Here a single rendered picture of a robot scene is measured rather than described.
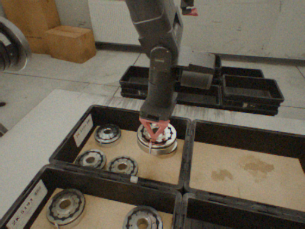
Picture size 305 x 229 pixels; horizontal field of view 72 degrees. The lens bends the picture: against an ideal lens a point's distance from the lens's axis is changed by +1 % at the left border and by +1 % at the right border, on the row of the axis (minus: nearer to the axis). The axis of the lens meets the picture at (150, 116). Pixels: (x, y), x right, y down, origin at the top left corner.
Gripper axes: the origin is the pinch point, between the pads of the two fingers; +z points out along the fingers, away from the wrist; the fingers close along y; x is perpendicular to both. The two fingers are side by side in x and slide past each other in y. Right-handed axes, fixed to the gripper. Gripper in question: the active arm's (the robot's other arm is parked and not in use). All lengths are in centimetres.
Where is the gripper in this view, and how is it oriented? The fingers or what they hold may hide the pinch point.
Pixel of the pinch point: (156, 129)
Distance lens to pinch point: 54.2
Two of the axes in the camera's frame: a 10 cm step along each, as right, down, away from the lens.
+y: 3.0, -5.9, 7.5
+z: -0.6, 7.7, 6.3
